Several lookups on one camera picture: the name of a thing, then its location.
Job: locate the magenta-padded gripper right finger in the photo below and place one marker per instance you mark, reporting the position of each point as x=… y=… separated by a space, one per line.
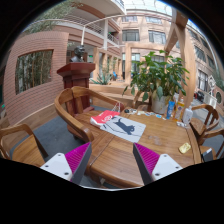
x=153 y=166

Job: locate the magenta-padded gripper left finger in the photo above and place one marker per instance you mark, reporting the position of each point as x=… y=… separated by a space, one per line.
x=70 y=166

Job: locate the grey mouse pad with cat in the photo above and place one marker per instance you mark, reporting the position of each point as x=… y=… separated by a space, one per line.
x=124 y=128

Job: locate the yellow object on table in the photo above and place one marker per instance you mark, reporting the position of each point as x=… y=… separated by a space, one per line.
x=184 y=148

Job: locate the wooden chair bottom left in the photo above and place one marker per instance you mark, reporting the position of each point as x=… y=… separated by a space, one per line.
x=29 y=151

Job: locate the wooden chair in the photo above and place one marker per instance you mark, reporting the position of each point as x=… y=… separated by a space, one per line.
x=29 y=151
x=205 y=129

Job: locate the red and white bag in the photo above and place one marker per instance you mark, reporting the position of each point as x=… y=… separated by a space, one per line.
x=102 y=118

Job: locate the yellow-label bottle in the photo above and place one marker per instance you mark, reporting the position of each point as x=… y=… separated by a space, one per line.
x=179 y=109

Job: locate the wooden armchair left of table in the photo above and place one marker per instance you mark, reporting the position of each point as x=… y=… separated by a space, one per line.
x=79 y=124

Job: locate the white bottle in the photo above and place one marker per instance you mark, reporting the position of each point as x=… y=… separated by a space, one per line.
x=188 y=113

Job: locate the blue bottle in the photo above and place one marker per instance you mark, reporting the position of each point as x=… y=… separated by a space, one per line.
x=170 y=108

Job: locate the wooden chair right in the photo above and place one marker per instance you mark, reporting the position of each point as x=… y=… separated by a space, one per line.
x=205 y=129

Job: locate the potted green plant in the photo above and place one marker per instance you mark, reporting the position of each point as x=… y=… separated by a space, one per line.
x=158 y=82

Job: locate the dark bronze bust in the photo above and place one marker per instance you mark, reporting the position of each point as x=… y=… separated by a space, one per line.
x=79 y=52

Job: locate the dark red wooden pedestal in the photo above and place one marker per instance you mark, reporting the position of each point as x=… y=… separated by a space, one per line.
x=77 y=74

